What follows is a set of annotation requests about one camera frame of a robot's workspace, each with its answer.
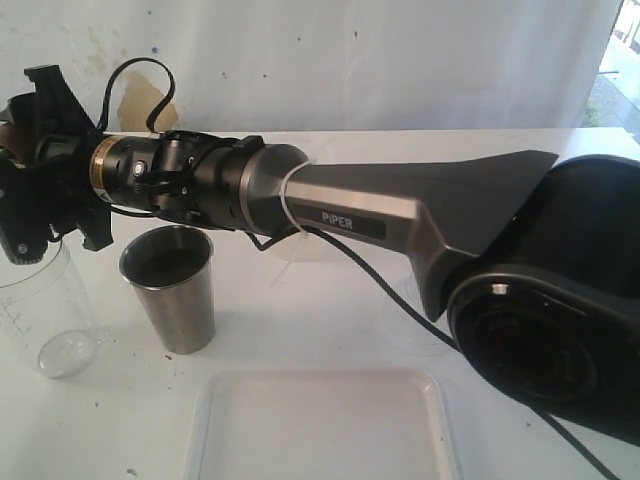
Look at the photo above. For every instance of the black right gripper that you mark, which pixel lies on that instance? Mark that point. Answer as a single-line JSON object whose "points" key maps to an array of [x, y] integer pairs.
{"points": [[52, 196]]}

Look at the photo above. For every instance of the stainless steel cup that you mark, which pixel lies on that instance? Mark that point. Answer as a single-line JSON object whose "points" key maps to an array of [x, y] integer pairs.
{"points": [[169, 269]]}

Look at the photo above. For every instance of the brown wooden cup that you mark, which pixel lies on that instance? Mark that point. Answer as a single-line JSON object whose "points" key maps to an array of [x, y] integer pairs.
{"points": [[16, 137]]}

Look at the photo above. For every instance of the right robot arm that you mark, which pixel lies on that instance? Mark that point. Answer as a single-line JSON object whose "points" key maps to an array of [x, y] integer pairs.
{"points": [[533, 260]]}

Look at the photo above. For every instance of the clear plastic jar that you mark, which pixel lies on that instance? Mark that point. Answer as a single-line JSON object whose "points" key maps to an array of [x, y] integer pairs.
{"points": [[45, 313]]}

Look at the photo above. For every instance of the translucent plastic container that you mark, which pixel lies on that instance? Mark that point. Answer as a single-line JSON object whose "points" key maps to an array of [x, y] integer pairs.
{"points": [[303, 248]]}

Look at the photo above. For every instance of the white plastic tray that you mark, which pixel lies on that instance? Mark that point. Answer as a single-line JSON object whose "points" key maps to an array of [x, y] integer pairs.
{"points": [[321, 424]]}

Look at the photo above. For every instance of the clear dome lid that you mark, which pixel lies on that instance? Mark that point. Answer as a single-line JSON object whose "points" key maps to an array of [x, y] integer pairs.
{"points": [[404, 332]]}

